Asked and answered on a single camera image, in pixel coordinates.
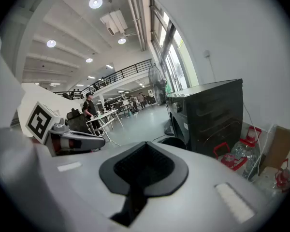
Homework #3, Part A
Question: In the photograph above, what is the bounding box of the black standing floor fan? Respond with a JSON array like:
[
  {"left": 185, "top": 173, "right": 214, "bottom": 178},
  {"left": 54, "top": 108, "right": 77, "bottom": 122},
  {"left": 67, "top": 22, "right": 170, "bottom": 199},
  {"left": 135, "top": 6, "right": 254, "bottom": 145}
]
[{"left": 148, "top": 63, "right": 176, "bottom": 135}]

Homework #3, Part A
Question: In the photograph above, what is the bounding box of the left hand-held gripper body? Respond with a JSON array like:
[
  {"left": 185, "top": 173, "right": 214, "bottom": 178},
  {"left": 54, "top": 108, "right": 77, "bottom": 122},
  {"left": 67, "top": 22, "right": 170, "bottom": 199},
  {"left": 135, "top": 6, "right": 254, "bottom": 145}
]
[{"left": 25, "top": 101, "right": 75, "bottom": 157}]

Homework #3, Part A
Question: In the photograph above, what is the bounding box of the white ceiling air unit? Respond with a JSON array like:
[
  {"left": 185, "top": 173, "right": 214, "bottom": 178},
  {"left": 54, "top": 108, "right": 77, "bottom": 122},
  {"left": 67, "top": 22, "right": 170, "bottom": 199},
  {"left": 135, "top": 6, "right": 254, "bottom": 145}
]
[{"left": 99, "top": 10, "right": 129, "bottom": 36}]

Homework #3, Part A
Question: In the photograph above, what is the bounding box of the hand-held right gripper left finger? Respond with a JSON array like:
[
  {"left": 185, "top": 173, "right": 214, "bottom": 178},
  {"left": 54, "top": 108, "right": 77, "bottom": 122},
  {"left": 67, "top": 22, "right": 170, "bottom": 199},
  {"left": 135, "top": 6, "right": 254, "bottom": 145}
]
[{"left": 35, "top": 141, "right": 147, "bottom": 231}]

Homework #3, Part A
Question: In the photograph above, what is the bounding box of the black office chair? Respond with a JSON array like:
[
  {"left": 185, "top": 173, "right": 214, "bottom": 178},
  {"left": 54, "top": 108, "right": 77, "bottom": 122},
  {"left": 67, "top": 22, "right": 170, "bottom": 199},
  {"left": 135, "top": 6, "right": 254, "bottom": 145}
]
[{"left": 66, "top": 108, "right": 94, "bottom": 135}]

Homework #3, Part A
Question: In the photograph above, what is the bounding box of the clear water bottle red handle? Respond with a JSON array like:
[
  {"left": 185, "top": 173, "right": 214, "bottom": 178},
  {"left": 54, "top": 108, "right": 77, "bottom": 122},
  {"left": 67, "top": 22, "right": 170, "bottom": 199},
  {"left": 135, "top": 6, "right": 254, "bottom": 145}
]
[
  {"left": 239, "top": 126, "right": 263, "bottom": 154},
  {"left": 256, "top": 158, "right": 290, "bottom": 198},
  {"left": 212, "top": 141, "right": 248, "bottom": 173}
]

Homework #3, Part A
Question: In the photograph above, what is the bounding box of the white table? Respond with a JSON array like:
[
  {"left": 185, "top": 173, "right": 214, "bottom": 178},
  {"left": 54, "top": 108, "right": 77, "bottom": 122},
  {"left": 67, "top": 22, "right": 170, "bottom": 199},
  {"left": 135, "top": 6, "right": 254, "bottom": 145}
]
[{"left": 86, "top": 109, "right": 124, "bottom": 142}]

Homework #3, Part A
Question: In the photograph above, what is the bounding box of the flat brown cardboard sheet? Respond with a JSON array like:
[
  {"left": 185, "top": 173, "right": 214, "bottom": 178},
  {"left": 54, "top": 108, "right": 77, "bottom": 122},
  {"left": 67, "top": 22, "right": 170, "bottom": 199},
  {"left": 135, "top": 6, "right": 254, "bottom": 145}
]
[{"left": 260, "top": 126, "right": 290, "bottom": 171}]

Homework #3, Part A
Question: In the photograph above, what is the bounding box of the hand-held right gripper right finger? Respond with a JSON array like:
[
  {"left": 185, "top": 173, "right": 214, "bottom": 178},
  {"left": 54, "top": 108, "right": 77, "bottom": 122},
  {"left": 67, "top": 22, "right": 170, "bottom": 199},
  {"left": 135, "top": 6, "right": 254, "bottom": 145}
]
[{"left": 128, "top": 141, "right": 267, "bottom": 231}]

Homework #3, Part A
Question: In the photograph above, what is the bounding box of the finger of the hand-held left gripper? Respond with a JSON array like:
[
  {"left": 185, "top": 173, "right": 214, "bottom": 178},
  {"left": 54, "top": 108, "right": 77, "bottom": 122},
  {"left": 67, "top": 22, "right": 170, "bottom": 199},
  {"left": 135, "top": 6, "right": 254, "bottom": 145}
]
[{"left": 71, "top": 130, "right": 106, "bottom": 153}]

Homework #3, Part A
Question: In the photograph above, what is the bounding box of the person's light grey shirt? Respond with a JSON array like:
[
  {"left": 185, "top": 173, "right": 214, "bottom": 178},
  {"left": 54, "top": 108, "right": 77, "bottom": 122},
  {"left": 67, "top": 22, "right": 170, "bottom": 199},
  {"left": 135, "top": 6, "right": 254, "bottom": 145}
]
[{"left": 0, "top": 37, "right": 27, "bottom": 130}]

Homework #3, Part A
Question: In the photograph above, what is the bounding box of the black metal railing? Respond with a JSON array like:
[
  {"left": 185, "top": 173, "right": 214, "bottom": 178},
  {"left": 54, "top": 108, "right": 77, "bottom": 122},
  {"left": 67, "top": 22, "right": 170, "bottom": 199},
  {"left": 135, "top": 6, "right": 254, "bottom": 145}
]
[{"left": 54, "top": 58, "right": 152, "bottom": 99}]

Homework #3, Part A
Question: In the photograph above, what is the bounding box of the thin white socket cable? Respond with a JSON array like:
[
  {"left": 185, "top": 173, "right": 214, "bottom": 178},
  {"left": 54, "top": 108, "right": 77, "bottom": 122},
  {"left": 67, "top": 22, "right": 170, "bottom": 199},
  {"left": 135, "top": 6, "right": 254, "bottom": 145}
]
[{"left": 207, "top": 56, "right": 218, "bottom": 84}]

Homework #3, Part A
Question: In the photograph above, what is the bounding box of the glass window black frame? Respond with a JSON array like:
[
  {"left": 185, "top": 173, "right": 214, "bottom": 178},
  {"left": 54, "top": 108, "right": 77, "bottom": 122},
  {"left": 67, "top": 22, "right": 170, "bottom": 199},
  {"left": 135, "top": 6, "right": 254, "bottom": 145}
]
[{"left": 148, "top": 0, "right": 200, "bottom": 93}]

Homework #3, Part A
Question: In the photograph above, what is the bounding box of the large black machine cabinet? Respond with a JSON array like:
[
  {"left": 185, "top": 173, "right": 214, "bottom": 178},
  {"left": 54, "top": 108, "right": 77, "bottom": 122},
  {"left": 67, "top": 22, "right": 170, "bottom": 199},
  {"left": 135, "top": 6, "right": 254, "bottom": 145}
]
[{"left": 165, "top": 78, "right": 244, "bottom": 158}]

